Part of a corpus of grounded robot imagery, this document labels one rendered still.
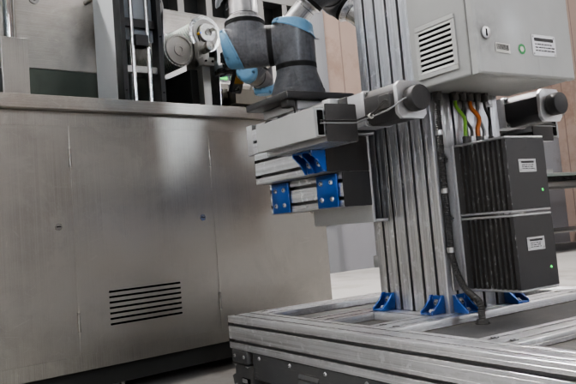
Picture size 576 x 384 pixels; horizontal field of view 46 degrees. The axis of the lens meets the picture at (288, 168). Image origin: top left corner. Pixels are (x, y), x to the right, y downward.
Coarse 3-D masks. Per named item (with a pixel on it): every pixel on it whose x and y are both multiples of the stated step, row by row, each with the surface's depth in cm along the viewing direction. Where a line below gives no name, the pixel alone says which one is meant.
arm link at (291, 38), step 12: (276, 24) 192; (288, 24) 189; (300, 24) 190; (276, 36) 189; (288, 36) 189; (300, 36) 189; (312, 36) 192; (276, 48) 190; (288, 48) 189; (300, 48) 189; (312, 48) 191; (276, 60) 192; (288, 60) 189; (312, 60) 191
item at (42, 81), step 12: (36, 72) 260; (48, 72) 263; (60, 72) 266; (72, 72) 269; (36, 84) 259; (48, 84) 262; (60, 84) 266; (72, 84) 269; (84, 84) 272; (96, 84) 275; (144, 84) 289; (72, 96) 268; (84, 96) 271; (96, 96) 275; (144, 96) 288
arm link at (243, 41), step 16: (240, 0) 193; (256, 0) 196; (240, 16) 191; (256, 16) 192; (224, 32) 192; (240, 32) 190; (256, 32) 190; (224, 48) 190; (240, 48) 190; (256, 48) 190; (240, 64) 193; (256, 64) 193
